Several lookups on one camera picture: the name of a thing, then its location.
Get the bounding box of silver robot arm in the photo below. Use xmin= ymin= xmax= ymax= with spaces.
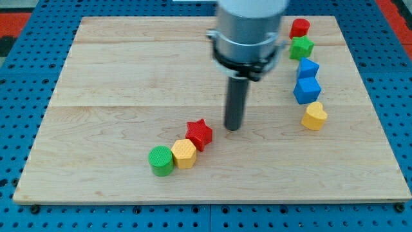
xmin=207 ymin=0 xmax=290 ymax=131

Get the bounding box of red cylinder block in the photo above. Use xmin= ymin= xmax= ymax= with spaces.
xmin=289 ymin=18 xmax=310 ymax=39

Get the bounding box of green cylinder block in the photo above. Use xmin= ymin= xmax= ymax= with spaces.
xmin=148 ymin=146 xmax=174 ymax=177

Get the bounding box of yellow hexagon block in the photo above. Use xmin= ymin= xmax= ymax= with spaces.
xmin=171 ymin=139 xmax=197 ymax=169

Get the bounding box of blue triangle block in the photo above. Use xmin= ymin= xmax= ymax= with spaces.
xmin=297 ymin=57 xmax=320 ymax=79

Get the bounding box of yellow heart block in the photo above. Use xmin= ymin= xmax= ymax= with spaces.
xmin=301 ymin=102 xmax=328 ymax=131

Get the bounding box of red star block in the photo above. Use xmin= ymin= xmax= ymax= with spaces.
xmin=185 ymin=119 xmax=213 ymax=152

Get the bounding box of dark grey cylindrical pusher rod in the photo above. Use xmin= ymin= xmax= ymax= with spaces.
xmin=224 ymin=77 xmax=248 ymax=131

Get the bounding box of light wooden board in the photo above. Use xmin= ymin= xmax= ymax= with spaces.
xmin=13 ymin=16 xmax=411 ymax=205

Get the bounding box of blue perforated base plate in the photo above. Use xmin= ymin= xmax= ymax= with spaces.
xmin=1 ymin=0 xmax=411 ymax=231

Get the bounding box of blue cube block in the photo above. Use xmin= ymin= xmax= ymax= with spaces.
xmin=294 ymin=77 xmax=321 ymax=104

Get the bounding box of green star block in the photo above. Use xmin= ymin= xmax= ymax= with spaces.
xmin=289 ymin=35 xmax=315 ymax=61

